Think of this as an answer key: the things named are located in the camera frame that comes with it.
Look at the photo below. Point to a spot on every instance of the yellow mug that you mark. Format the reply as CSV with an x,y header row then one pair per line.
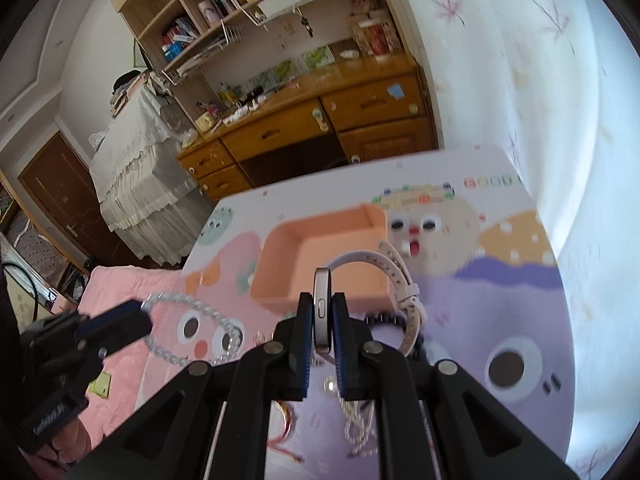
x,y
205,122

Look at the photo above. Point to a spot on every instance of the pink open tray box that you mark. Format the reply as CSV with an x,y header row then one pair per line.
x,y
295,249

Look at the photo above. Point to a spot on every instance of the brown wooden door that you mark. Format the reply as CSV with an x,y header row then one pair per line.
x,y
60,184

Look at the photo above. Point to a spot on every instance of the wooden desk with drawers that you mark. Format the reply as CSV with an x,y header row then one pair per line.
x,y
345,113

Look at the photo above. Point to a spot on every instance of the white strap smartwatch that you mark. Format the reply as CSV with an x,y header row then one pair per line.
x,y
378,281

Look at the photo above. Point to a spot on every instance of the hanging keys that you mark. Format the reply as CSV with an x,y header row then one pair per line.
x,y
306,25

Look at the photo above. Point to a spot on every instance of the red patterned paper cup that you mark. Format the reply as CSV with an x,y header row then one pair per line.
x,y
381,40

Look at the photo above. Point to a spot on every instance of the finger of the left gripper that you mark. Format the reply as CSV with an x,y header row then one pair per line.
x,y
114,329
180,299

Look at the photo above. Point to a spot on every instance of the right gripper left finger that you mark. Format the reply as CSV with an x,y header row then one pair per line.
x,y
301,346

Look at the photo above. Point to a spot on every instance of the white floral curtain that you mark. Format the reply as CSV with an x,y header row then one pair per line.
x,y
555,83

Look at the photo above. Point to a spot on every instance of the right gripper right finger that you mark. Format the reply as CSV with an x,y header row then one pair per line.
x,y
345,349

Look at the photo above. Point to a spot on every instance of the white lace covered furniture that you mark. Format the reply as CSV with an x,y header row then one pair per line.
x,y
144,194

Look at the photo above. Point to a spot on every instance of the white tube on desk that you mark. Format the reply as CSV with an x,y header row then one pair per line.
x,y
349,54

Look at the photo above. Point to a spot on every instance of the green small object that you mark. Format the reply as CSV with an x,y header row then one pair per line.
x,y
101,386

